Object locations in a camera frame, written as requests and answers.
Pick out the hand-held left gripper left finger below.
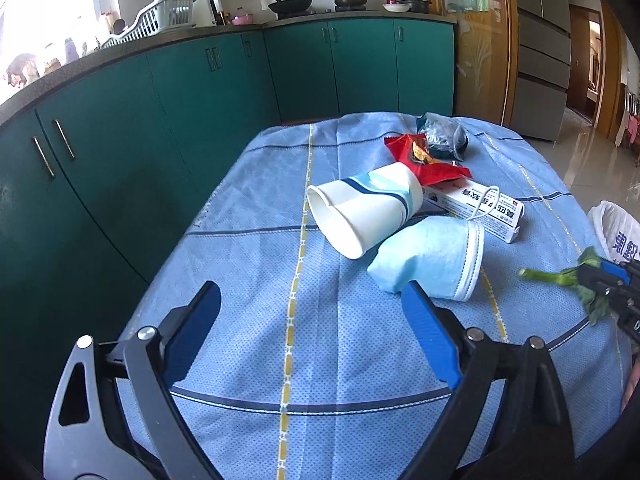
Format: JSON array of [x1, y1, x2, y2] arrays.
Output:
[[42, 280, 223, 480]]

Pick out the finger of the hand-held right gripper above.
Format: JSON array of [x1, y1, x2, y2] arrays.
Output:
[[597, 260, 640, 283], [577, 267, 640, 308]]

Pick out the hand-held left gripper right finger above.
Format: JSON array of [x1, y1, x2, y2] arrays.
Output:
[[400, 280, 576, 480]]

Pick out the bin with white plastic liner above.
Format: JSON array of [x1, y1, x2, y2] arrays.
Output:
[[587, 200, 640, 266]]

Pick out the green vegetable leaf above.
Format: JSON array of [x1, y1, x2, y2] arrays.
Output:
[[519, 246, 613, 328]]

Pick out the blue face mask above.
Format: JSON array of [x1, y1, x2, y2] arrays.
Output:
[[367, 185, 501, 302]]

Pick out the blue checked tablecloth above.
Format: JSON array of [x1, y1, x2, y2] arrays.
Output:
[[112, 110, 633, 480]]

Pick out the white toothpaste box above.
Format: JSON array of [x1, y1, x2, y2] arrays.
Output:
[[421, 180, 525, 245]]

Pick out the white paper cup blue pattern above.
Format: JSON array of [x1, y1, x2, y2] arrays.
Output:
[[306, 161, 424, 260]]

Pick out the wooden dining chairs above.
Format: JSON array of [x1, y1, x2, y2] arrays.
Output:
[[614, 85, 640, 148]]

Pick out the red snack packet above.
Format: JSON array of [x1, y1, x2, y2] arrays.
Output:
[[384, 133, 473, 186]]

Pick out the silver grey plastic bag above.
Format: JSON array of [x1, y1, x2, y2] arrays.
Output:
[[416, 112, 469, 162]]

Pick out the brown wooden room door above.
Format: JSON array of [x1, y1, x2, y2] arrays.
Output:
[[567, 5, 603, 121]]

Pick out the grey refrigerator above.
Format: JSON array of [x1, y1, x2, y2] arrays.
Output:
[[510, 0, 572, 142]]

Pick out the wood framed glass door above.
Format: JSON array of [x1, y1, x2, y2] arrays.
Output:
[[420, 0, 518, 128]]

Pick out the dark kitchen countertop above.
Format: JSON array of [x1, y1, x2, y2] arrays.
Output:
[[0, 7, 458, 128]]

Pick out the white dish rack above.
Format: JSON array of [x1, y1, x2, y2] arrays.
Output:
[[100, 0, 197, 51]]

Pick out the white kitchen appliance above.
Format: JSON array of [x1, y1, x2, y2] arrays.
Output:
[[177, 0, 225, 28]]

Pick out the black wok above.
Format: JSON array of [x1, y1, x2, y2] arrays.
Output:
[[265, 0, 313, 16]]

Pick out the gas stove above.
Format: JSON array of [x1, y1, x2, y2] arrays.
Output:
[[277, 5, 368, 21]]

